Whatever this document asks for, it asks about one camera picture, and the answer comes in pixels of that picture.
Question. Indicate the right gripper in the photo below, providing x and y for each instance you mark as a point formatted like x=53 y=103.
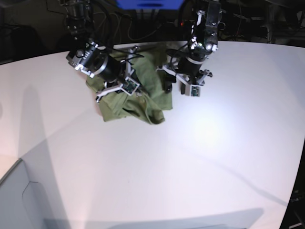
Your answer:
x=114 y=72

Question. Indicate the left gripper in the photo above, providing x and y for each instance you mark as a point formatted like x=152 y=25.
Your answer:
x=185 y=69

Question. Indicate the green T-shirt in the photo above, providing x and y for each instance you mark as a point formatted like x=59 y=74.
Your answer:
x=150 y=101

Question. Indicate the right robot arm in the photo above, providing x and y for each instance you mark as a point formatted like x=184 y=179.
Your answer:
x=91 y=55

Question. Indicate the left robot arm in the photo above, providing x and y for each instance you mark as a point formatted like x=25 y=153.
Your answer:
x=203 y=39

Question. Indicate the blue box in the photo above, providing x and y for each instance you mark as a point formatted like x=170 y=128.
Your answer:
x=149 y=4

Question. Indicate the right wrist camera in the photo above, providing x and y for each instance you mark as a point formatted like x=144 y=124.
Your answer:
x=130 y=86

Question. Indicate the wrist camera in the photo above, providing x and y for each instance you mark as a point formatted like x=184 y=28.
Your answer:
x=194 y=90
x=130 y=86

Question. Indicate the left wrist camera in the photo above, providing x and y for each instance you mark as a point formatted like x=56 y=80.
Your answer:
x=194 y=90

